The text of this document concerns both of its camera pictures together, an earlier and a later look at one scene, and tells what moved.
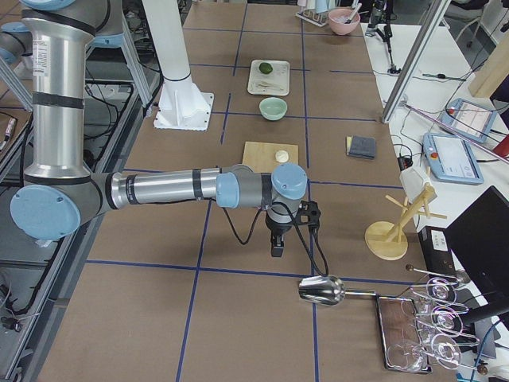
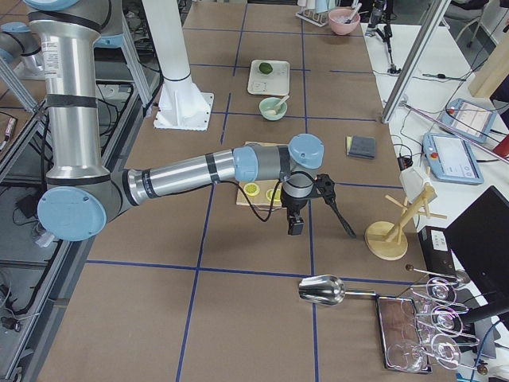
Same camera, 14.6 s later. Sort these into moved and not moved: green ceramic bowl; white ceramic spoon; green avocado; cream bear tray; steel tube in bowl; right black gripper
Moved: white ceramic spoon; right black gripper
Not moved: green ceramic bowl; steel tube in bowl; green avocado; cream bear tray
